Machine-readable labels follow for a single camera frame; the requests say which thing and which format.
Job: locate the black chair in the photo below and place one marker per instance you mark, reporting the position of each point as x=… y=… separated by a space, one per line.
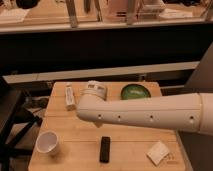
x=12 y=112

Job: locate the black remote control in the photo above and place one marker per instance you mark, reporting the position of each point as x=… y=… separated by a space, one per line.
x=105 y=150

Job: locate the green ceramic bowl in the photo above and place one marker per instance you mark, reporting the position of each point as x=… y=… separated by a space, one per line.
x=134 y=91

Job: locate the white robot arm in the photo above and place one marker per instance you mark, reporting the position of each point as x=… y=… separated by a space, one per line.
x=192 y=112

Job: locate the white tube bottle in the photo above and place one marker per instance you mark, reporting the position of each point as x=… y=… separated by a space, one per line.
x=69 y=97

